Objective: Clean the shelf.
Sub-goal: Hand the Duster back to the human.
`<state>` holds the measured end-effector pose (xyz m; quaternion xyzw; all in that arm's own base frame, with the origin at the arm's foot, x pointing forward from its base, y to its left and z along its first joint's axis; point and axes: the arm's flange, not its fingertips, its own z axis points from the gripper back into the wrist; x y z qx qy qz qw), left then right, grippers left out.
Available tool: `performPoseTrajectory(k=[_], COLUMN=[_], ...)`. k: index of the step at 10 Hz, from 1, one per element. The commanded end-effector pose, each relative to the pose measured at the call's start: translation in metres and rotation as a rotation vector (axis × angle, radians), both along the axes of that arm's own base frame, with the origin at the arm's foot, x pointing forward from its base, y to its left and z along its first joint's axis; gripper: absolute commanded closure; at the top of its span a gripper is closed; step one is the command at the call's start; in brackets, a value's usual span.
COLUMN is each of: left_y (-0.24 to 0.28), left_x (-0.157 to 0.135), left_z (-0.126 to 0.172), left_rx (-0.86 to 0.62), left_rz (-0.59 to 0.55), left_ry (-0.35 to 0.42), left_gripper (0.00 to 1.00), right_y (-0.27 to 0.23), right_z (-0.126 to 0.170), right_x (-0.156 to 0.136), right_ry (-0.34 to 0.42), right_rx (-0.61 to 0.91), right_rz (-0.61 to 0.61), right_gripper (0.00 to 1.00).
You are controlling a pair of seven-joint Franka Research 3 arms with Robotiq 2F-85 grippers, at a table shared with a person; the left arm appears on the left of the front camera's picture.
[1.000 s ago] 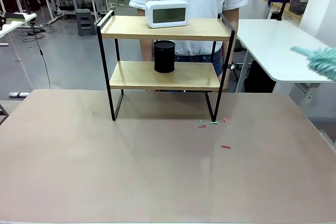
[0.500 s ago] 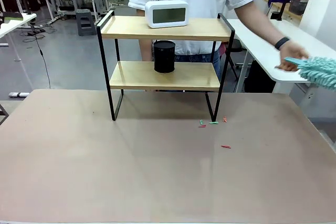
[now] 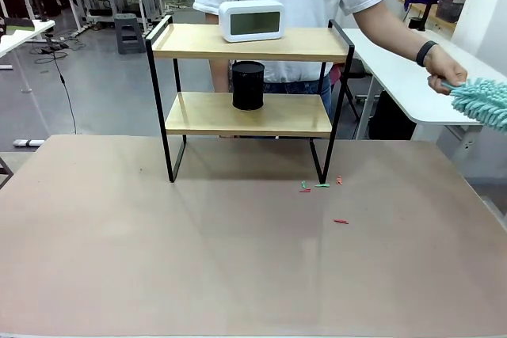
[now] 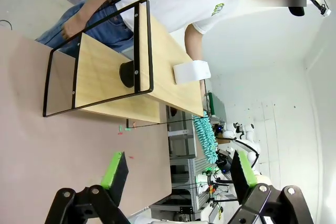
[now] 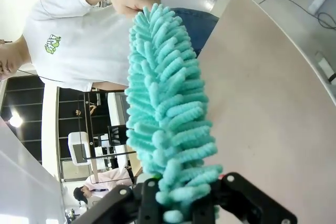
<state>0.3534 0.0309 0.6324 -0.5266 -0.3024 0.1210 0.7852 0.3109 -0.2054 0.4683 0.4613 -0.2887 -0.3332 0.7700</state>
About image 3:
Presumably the person's left hand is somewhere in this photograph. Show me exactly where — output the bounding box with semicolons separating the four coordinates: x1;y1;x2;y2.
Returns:
424;45;469;96

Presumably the teal microfibre duster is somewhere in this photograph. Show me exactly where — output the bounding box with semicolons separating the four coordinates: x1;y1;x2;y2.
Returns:
441;78;507;134

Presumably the person's left forearm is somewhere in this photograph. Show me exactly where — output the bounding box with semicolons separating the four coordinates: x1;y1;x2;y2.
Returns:
351;0;439;68

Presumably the black wristband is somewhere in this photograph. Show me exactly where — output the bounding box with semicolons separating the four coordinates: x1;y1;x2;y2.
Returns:
415;40;440;68

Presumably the large white curved table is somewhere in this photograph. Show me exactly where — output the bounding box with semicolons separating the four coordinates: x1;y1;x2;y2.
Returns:
341;28;507;157

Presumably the dark storage basket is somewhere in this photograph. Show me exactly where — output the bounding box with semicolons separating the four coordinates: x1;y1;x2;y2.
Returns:
436;0;465;23

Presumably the black box under table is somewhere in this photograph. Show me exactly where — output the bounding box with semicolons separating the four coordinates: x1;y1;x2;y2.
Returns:
367;90;417;141

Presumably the white digital alarm clock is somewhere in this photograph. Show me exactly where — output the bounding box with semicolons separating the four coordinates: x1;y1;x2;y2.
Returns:
218;0;285;43

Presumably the black mesh pen cup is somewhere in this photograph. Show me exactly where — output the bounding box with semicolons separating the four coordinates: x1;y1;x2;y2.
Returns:
231;60;265;112

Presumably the grey plastic step stool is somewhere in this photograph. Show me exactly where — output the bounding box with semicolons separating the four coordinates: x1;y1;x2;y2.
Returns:
113;13;147;55

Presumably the black backpack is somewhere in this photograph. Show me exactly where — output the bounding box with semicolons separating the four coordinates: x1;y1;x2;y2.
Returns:
39;0;63;18

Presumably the white desk with white leg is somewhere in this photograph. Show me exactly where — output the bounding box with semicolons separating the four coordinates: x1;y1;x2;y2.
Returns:
0;19;56;96

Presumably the two-tier wooden shelf, black frame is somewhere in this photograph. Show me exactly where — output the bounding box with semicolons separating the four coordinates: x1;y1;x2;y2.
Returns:
145;15;355;184

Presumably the black floor cable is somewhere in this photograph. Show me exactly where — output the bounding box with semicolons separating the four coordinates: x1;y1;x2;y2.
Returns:
37;35;78;135

